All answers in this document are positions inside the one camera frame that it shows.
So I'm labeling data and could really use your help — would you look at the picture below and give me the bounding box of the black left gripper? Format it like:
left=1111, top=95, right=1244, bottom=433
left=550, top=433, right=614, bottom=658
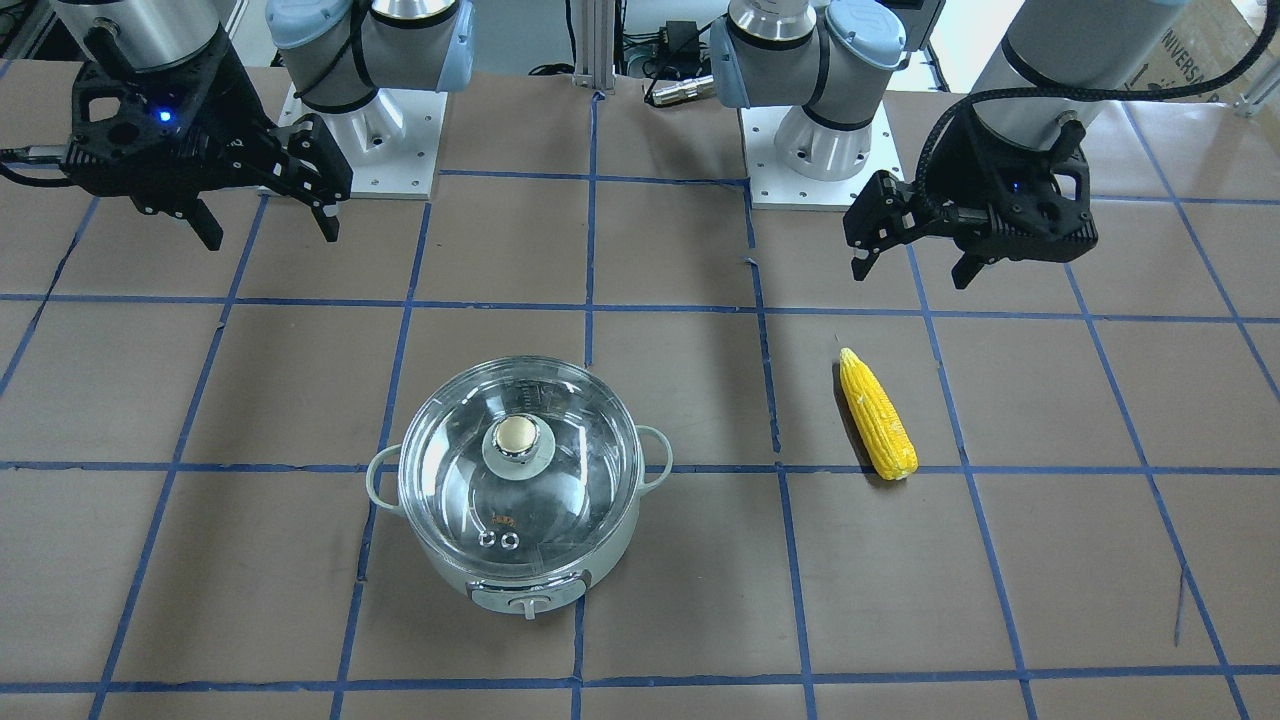
left=844, top=108, right=1100, bottom=290

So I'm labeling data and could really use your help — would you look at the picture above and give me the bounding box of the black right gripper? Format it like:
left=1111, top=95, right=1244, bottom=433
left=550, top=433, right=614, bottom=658
left=61, top=38, right=353, bottom=252

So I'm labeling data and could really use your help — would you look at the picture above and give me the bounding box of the yellow corn cob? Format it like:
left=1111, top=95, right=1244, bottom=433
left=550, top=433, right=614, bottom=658
left=838, top=347, right=919, bottom=480

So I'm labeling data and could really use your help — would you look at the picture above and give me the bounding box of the glass pot lid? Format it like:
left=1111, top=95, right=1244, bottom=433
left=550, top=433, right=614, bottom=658
left=397, top=357, right=643, bottom=583

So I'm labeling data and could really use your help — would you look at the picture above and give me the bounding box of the pale green electric pot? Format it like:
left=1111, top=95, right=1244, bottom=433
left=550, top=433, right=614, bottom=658
left=365, top=357, right=675, bottom=623

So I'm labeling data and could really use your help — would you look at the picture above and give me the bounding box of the black power adapter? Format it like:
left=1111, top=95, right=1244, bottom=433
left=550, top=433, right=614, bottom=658
left=658, top=20, right=701, bottom=61

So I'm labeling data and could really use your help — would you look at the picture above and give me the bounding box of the cardboard box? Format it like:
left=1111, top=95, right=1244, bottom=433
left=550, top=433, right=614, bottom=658
left=1133, top=1, right=1266, bottom=90

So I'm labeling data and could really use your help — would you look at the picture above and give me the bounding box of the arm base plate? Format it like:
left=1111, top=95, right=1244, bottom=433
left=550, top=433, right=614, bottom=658
left=739, top=106, right=902, bottom=211
left=278, top=86, right=449, bottom=202

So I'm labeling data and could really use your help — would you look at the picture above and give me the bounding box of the aluminium frame post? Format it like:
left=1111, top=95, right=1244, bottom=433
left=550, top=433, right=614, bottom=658
left=570, top=1, right=621, bottom=96

